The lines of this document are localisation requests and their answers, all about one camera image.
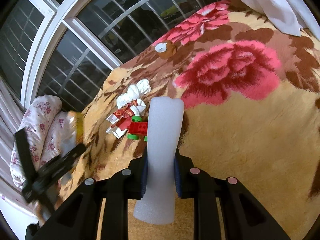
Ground white foam strip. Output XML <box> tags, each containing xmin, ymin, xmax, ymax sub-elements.
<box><xmin>133</xmin><ymin>96</ymin><xmax>184</xmax><ymax>225</ymax></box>

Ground white tissue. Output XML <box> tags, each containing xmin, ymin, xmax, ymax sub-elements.
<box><xmin>117</xmin><ymin>79</ymin><xmax>151</xmax><ymax>108</ymax></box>

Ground person left hand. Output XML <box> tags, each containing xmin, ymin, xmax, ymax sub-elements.
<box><xmin>35</xmin><ymin>172</ymin><xmax>72</xmax><ymax>226</ymax></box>

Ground pink floral folded quilt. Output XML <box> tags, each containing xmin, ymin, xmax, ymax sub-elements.
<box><xmin>10</xmin><ymin>94</ymin><xmax>81</xmax><ymax>190</ymax></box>

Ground red toy car green wheels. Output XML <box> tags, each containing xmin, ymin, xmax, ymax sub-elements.
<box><xmin>127</xmin><ymin>115</ymin><xmax>148</xmax><ymax>142</ymax></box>

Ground red white crumpled paper wrapper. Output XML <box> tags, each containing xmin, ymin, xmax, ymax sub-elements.
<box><xmin>106</xmin><ymin>99</ymin><xmax>146</xmax><ymax>139</ymax></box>

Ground yellow floral plush blanket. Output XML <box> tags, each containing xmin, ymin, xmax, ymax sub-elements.
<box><xmin>60</xmin><ymin>0</ymin><xmax>319</xmax><ymax>239</ymax></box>

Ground white curtain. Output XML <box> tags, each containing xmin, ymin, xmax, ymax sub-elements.
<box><xmin>241</xmin><ymin>0</ymin><xmax>319</xmax><ymax>39</ymax></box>

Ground white window frame with bars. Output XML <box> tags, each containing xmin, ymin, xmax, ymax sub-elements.
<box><xmin>1</xmin><ymin>0</ymin><xmax>219</xmax><ymax>111</ymax></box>

